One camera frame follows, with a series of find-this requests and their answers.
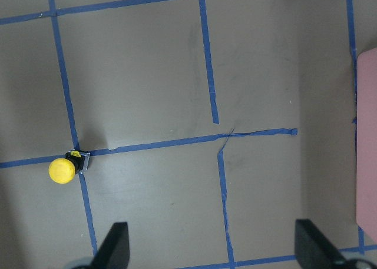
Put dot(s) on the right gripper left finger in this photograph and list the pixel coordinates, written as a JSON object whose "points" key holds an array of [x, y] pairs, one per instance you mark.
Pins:
{"points": [[114, 252]]}

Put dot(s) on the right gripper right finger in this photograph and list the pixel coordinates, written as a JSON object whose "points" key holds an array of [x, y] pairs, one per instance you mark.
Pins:
{"points": [[313, 249]]}

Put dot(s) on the yellow push button switch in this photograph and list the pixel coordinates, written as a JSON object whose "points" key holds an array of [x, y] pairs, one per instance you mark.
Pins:
{"points": [[63, 170]]}

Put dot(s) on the pink plastic bin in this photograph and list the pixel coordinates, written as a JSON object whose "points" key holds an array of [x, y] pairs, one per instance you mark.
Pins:
{"points": [[366, 143]]}

